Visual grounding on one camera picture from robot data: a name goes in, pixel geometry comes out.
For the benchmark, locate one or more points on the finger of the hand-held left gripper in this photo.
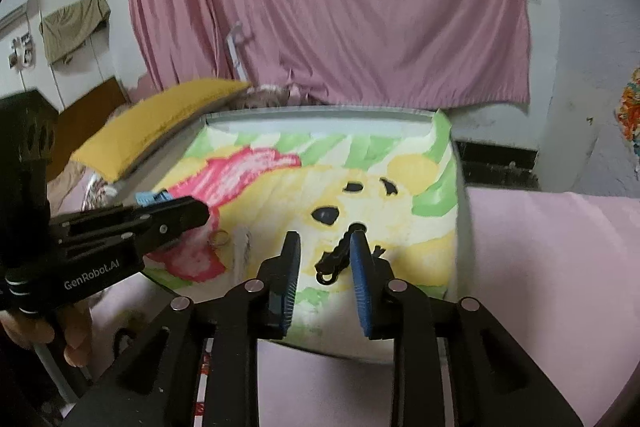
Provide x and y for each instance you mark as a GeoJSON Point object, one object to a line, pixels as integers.
{"type": "Point", "coordinates": [180, 213]}
{"type": "Point", "coordinates": [150, 243]}

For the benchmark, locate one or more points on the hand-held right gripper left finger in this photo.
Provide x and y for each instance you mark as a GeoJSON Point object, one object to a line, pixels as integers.
{"type": "Point", "coordinates": [289, 277]}

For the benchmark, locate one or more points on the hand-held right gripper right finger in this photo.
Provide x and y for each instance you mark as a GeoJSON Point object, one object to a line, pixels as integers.
{"type": "Point", "coordinates": [360, 287]}

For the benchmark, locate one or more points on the grey cardboard box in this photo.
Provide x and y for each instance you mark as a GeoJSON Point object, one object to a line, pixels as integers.
{"type": "Point", "coordinates": [463, 257]}

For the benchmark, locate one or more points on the person's left hand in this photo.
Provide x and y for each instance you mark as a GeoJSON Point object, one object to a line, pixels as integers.
{"type": "Point", "coordinates": [75, 337]}

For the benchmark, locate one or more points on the light blue smartwatch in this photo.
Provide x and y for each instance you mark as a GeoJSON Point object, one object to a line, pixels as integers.
{"type": "Point", "coordinates": [147, 198]}

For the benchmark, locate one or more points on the pink quilt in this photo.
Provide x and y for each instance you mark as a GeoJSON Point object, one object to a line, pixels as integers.
{"type": "Point", "coordinates": [67, 187]}

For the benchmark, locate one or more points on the wooden headboard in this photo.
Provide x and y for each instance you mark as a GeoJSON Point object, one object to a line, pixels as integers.
{"type": "Point", "coordinates": [85, 112]}

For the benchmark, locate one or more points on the floral pillow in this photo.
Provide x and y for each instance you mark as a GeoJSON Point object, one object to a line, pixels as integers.
{"type": "Point", "coordinates": [100, 196]}

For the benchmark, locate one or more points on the cartoon printed cloth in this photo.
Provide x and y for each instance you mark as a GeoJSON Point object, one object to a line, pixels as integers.
{"type": "Point", "coordinates": [400, 227]}

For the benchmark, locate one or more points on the yellow pillow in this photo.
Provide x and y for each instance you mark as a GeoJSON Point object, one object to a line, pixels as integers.
{"type": "Point", "coordinates": [150, 122]}

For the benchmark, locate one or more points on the olive hanging cloth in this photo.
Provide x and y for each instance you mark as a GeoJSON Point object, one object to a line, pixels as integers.
{"type": "Point", "coordinates": [70, 27]}

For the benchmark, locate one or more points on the white air conditioner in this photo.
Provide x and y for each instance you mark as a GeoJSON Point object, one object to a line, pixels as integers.
{"type": "Point", "coordinates": [12, 18]}

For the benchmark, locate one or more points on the white desk lamp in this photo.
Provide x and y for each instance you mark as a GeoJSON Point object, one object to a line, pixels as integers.
{"type": "Point", "coordinates": [235, 52]}

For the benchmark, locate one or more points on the pink bed sheet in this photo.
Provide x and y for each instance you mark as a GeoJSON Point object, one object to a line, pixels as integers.
{"type": "Point", "coordinates": [550, 282]}

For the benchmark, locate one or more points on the pink curtain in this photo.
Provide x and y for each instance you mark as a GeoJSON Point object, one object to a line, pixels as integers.
{"type": "Point", "coordinates": [350, 7]}

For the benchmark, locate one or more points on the white wall device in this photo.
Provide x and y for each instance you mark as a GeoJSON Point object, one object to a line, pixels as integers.
{"type": "Point", "coordinates": [22, 52]}

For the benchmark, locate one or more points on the colourful wall poster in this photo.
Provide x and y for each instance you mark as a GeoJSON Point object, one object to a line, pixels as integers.
{"type": "Point", "coordinates": [631, 107]}

